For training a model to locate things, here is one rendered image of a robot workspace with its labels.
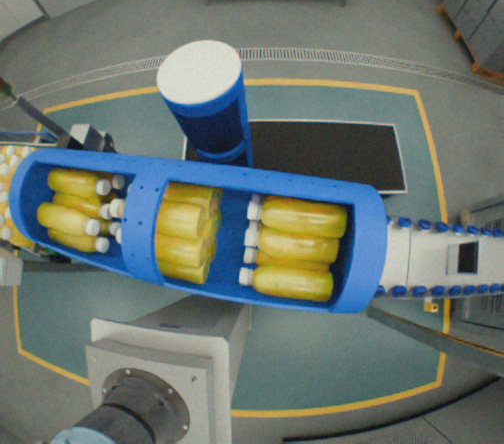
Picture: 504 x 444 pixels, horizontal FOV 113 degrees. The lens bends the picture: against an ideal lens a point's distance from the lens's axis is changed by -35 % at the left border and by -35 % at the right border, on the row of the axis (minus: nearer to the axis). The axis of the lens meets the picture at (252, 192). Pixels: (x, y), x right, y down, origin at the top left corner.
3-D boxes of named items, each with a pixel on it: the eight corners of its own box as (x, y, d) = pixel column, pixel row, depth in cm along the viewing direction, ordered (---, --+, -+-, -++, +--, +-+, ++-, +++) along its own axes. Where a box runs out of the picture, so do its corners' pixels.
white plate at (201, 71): (145, 66, 75) (146, 69, 77) (177, 119, 69) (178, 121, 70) (214, 30, 78) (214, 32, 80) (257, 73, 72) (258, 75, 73)
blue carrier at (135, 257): (335, 305, 62) (381, 324, 34) (62, 247, 69) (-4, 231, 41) (344, 204, 70) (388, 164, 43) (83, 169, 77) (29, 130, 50)
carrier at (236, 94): (200, 160, 161) (223, 196, 154) (145, 69, 77) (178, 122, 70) (237, 137, 164) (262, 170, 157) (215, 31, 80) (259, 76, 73)
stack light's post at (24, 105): (126, 179, 177) (16, 102, 70) (122, 179, 177) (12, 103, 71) (128, 174, 177) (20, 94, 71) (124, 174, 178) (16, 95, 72)
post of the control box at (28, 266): (128, 271, 159) (11, 271, 62) (124, 269, 159) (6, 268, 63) (129, 265, 160) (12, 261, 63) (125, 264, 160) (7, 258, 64)
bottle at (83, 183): (48, 165, 55) (94, 171, 54) (65, 167, 62) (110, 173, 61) (46, 190, 55) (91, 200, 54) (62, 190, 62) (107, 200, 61)
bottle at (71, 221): (44, 230, 56) (89, 246, 54) (32, 214, 51) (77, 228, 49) (57, 212, 61) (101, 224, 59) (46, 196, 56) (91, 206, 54)
